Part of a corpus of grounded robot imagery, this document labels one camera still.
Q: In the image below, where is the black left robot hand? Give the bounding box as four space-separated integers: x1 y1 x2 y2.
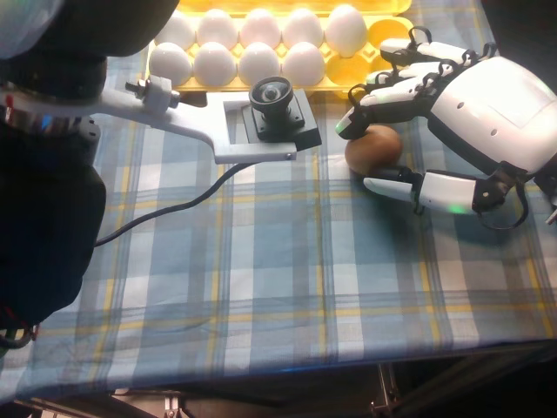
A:
0 115 109 345

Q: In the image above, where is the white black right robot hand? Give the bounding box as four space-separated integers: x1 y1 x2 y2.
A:
334 25 557 232

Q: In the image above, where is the brown egg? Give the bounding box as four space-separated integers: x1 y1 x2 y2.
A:
345 125 404 176

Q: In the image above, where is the yellow egg carton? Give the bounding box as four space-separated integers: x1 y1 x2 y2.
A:
145 0 414 96

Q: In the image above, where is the blue plaid tablecloth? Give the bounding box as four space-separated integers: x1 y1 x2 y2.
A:
0 0 557 402

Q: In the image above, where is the black camera cable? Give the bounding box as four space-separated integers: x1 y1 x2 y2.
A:
94 161 248 248

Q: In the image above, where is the white camera bracket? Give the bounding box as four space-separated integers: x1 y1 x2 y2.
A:
91 74 299 165

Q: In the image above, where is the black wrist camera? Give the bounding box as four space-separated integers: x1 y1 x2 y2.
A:
241 75 324 152

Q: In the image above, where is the metal table frame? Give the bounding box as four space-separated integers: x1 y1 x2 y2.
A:
12 343 557 418

